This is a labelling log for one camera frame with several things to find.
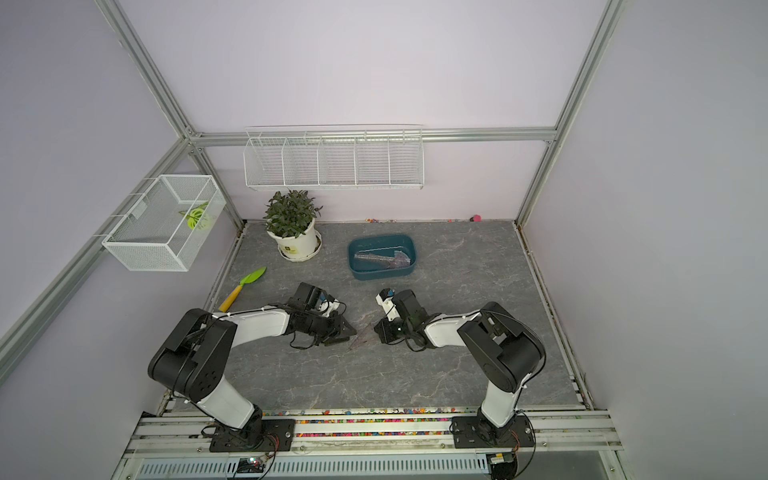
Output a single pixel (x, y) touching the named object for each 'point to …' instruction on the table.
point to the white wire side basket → (164, 225)
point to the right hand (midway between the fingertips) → (375, 327)
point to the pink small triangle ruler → (368, 337)
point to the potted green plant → (290, 219)
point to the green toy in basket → (198, 218)
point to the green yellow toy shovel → (250, 278)
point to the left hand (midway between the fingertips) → (352, 336)
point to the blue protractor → (403, 253)
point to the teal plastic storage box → (380, 245)
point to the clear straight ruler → (373, 257)
